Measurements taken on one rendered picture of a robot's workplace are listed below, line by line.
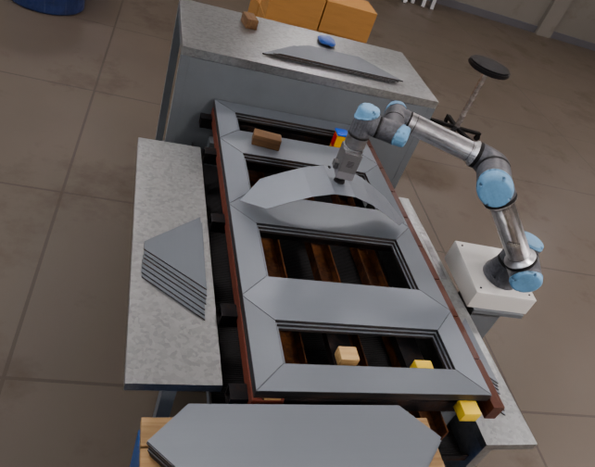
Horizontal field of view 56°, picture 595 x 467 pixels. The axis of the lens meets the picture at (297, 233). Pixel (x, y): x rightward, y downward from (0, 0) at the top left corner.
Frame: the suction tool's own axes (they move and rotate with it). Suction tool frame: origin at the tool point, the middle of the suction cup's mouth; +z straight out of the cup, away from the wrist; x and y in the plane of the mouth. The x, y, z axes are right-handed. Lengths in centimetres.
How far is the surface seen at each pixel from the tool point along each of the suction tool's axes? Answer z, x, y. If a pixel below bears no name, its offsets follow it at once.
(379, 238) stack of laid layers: 16.3, 22.0, 6.3
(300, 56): -7, -10, -92
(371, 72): -7, 27, -97
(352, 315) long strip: 16, 4, 50
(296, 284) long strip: 15.6, -13.9, 40.3
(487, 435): 33, 53, 76
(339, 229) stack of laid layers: 15.7, 5.5, 6.2
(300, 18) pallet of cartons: 52, 26, -342
